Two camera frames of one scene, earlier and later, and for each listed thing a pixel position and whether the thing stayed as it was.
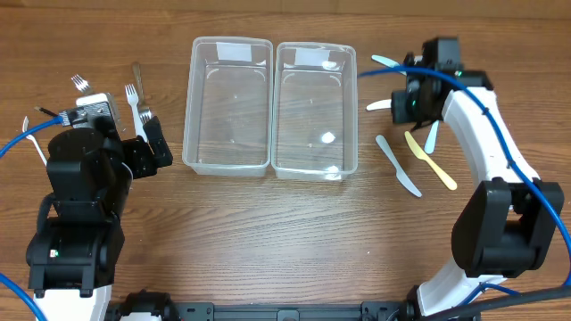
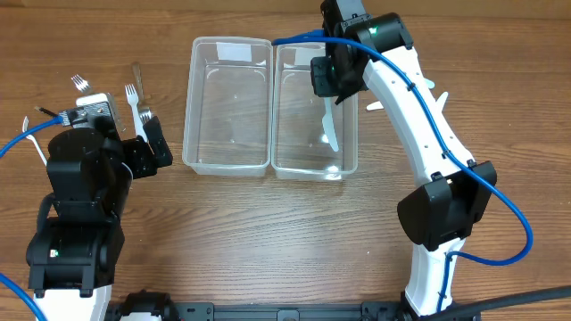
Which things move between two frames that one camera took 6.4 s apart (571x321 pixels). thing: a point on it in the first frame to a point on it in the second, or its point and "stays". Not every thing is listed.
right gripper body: (402, 107) to (325, 75)
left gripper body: (145, 152) stays
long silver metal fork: (85, 86) stays
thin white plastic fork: (25, 127) stays
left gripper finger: (158, 143) stays
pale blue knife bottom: (400, 176) to (329, 127)
